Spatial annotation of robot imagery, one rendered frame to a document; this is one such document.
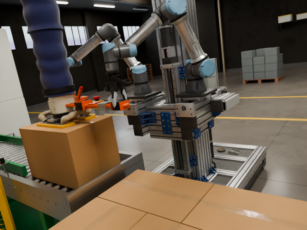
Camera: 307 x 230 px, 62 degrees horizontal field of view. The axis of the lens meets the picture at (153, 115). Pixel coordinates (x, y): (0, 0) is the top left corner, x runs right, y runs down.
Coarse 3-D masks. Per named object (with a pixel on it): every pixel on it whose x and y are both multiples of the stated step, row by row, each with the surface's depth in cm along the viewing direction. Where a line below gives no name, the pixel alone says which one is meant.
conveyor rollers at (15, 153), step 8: (0, 144) 317; (8, 144) 315; (16, 144) 306; (0, 152) 283; (8, 152) 281; (16, 152) 278; (24, 152) 269; (8, 160) 255; (16, 160) 252; (24, 160) 249; (0, 168) 233; (48, 184) 184; (56, 184) 187
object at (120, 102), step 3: (123, 99) 153; (126, 99) 151; (111, 102) 150; (117, 102) 147; (120, 102) 145; (123, 102) 147; (126, 102) 149; (111, 105) 150; (117, 105) 148; (120, 105) 145; (111, 108) 151; (114, 108) 151; (117, 108) 149; (120, 108) 146; (123, 108) 148; (126, 108) 149
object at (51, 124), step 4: (60, 120) 178; (40, 124) 187; (44, 124) 184; (48, 124) 182; (52, 124) 179; (56, 124) 176; (60, 124) 173; (64, 124) 174; (68, 124) 173; (72, 124) 176; (60, 128) 171
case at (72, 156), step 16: (32, 128) 185; (48, 128) 177; (64, 128) 170; (80, 128) 166; (96, 128) 177; (112, 128) 189; (32, 144) 187; (48, 144) 174; (64, 144) 162; (80, 144) 166; (96, 144) 177; (112, 144) 190; (32, 160) 194; (48, 160) 180; (64, 160) 168; (80, 160) 166; (96, 160) 177; (112, 160) 190; (32, 176) 201; (48, 176) 186; (64, 176) 173; (80, 176) 167; (96, 176) 178
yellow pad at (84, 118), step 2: (82, 116) 189; (84, 116) 188; (86, 116) 188; (88, 116) 188; (90, 116) 188; (92, 116) 189; (94, 116) 190; (74, 118) 192; (76, 118) 190; (78, 118) 189; (80, 118) 187; (82, 118) 186; (84, 118) 185; (86, 118) 185; (88, 118) 186; (90, 118) 188; (84, 120) 185
